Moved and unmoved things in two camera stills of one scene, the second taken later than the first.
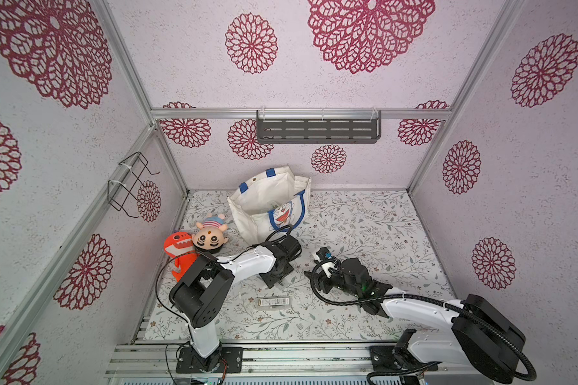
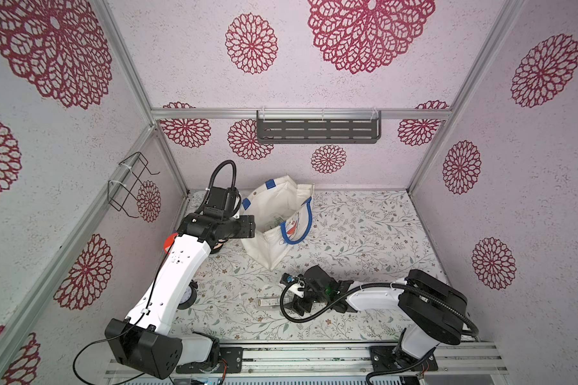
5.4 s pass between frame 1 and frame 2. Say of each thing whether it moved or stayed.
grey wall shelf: stayed
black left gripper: moved
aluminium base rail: stayed
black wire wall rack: stayed
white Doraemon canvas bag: moved
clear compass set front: stayed
